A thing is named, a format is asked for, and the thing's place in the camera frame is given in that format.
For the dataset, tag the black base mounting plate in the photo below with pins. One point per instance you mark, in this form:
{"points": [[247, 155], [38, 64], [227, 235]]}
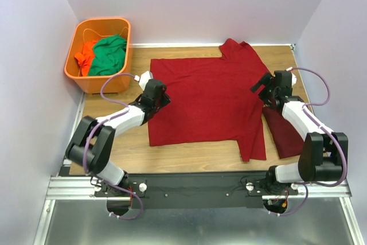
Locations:
{"points": [[250, 189]]}

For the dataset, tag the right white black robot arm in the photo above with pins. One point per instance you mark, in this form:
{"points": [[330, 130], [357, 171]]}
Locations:
{"points": [[323, 159]]}

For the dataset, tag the orange t-shirt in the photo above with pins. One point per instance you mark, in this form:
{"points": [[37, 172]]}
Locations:
{"points": [[86, 57]]}

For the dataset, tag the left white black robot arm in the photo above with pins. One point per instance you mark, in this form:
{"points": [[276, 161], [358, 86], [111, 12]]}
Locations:
{"points": [[91, 144]]}

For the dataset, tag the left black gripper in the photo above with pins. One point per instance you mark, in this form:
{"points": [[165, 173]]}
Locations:
{"points": [[166, 99]]}

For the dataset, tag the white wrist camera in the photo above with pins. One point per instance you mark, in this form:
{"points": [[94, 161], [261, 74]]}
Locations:
{"points": [[143, 79], [293, 76]]}

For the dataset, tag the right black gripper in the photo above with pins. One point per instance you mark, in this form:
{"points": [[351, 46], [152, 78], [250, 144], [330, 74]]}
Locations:
{"points": [[267, 81]]}

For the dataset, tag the green t-shirt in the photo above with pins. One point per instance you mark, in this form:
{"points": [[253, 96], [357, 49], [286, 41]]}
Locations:
{"points": [[109, 56]]}

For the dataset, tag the folded dark maroon t-shirt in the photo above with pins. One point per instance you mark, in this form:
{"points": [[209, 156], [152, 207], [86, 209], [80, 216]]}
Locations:
{"points": [[287, 141]]}

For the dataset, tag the aluminium frame rail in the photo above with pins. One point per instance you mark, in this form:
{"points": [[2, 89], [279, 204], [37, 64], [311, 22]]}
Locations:
{"points": [[62, 186]]}

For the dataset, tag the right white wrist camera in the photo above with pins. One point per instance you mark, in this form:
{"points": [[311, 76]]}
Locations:
{"points": [[293, 76]]}

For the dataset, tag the red t-shirt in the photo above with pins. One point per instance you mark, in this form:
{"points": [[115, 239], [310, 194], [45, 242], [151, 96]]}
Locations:
{"points": [[211, 100]]}

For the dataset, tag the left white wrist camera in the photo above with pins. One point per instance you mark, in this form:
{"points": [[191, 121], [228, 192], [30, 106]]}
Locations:
{"points": [[143, 79]]}

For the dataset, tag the orange plastic bin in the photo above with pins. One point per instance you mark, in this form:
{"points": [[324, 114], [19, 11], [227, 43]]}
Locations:
{"points": [[93, 29]]}

